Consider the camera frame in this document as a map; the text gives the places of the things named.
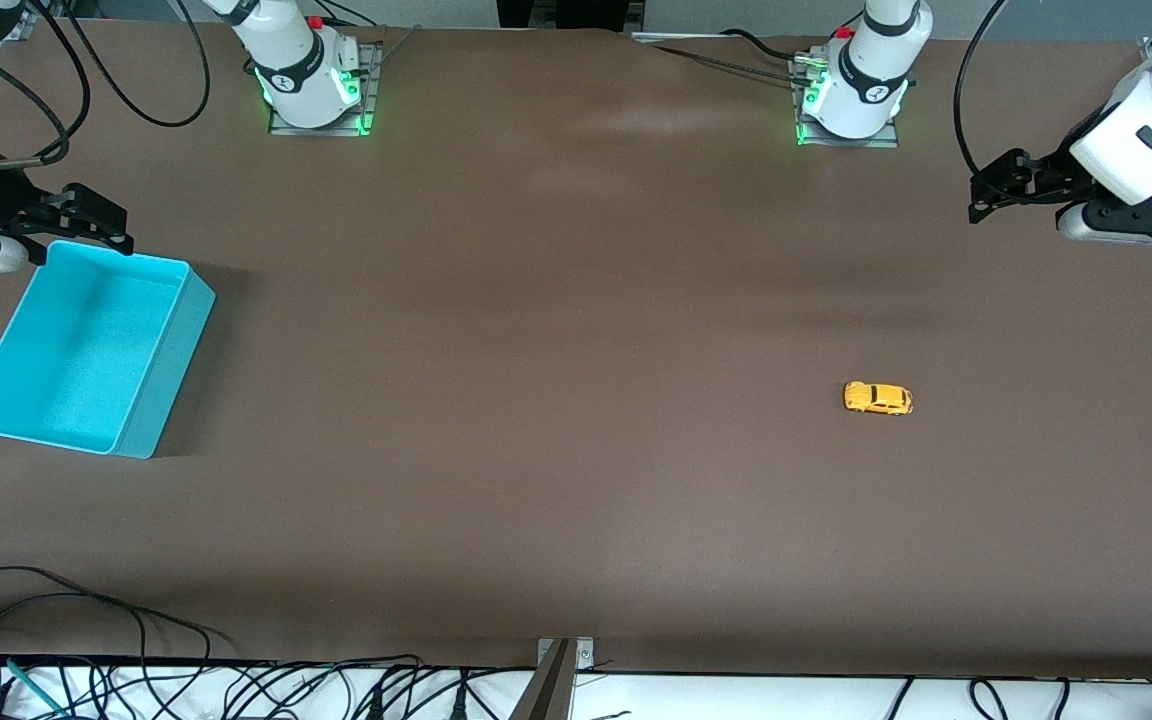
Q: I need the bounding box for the yellow beetle toy car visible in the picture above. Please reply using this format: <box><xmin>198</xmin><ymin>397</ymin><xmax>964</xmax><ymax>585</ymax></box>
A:
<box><xmin>843</xmin><ymin>381</ymin><xmax>914</xmax><ymax>416</ymax></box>

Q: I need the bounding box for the turquoise plastic bin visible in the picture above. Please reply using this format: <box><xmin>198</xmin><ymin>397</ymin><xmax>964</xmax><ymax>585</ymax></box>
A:
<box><xmin>0</xmin><ymin>240</ymin><xmax>217</xmax><ymax>460</ymax></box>

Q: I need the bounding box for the grey metal strip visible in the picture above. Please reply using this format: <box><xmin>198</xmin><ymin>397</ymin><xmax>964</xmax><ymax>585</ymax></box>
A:
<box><xmin>630</xmin><ymin>30</ymin><xmax>739</xmax><ymax>47</ymax></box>

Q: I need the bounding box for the black box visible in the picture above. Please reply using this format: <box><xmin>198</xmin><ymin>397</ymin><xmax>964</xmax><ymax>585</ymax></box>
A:
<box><xmin>496</xmin><ymin>0</ymin><xmax>648</xmax><ymax>31</ymax></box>

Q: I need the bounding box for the brown table cover sheet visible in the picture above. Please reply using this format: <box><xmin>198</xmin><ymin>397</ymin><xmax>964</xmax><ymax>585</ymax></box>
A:
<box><xmin>0</xmin><ymin>18</ymin><xmax>1152</xmax><ymax>681</ymax></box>

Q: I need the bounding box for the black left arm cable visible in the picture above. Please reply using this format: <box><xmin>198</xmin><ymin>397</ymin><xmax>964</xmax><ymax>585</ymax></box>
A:
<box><xmin>952</xmin><ymin>0</ymin><xmax>1019</xmax><ymax>186</ymax></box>

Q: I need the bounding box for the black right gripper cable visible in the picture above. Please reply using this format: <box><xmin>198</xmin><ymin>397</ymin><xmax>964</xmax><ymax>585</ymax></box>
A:
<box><xmin>0</xmin><ymin>0</ymin><xmax>94</xmax><ymax>171</ymax></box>

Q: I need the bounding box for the thick black looping cable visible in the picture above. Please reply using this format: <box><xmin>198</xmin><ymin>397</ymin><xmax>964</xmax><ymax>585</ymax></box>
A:
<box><xmin>54</xmin><ymin>0</ymin><xmax>213</xmax><ymax>130</ymax></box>

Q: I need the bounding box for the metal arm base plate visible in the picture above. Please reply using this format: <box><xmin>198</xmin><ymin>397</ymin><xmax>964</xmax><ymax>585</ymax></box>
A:
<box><xmin>792</xmin><ymin>55</ymin><xmax>903</xmax><ymax>150</ymax></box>
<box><xmin>268</xmin><ymin>42</ymin><xmax>383</xmax><ymax>138</ymax></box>

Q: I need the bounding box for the black base supply cable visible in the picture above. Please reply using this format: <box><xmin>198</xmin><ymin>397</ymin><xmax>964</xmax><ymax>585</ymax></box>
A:
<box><xmin>636</xmin><ymin>28</ymin><xmax>819</xmax><ymax>89</ymax></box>

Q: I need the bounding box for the long black floor cable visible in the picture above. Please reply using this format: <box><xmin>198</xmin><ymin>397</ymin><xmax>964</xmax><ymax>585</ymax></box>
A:
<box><xmin>0</xmin><ymin>565</ymin><xmax>214</xmax><ymax>720</ymax></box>

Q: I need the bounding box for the teal thin cable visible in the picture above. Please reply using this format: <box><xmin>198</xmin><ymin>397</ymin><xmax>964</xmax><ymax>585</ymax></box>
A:
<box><xmin>4</xmin><ymin>657</ymin><xmax>69</xmax><ymax>717</ymax></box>

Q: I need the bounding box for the metal clamp bracket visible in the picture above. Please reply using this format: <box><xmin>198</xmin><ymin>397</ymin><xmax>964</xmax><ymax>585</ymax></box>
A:
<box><xmin>536</xmin><ymin>637</ymin><xmax>596</xmax><ymax>672</ymax></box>

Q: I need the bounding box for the grey metal camera post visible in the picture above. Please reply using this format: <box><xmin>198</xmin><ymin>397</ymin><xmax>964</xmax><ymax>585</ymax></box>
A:
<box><xmin>507</xmin><ymin>640</ymin><xmax>578</xmax><ymax>720</ymax></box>

